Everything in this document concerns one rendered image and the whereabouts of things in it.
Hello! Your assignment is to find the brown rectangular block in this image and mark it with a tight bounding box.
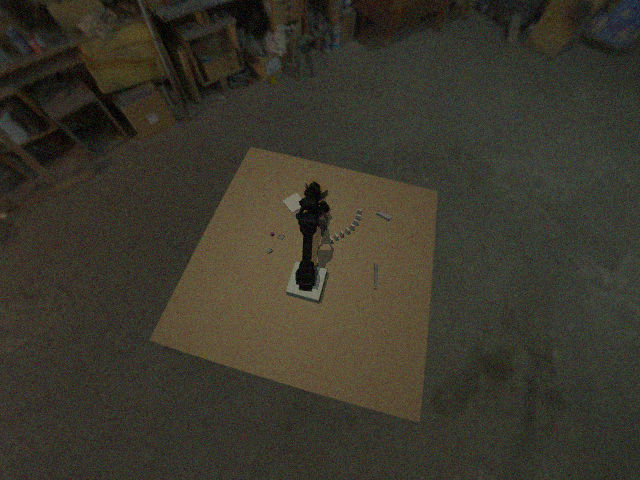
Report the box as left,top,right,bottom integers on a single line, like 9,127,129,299
305,177,328,200

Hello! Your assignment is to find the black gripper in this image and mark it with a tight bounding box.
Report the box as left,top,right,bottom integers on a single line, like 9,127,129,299
296,201,330,220

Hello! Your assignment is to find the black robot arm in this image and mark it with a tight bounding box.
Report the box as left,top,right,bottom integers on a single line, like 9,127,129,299
295,182,321,291

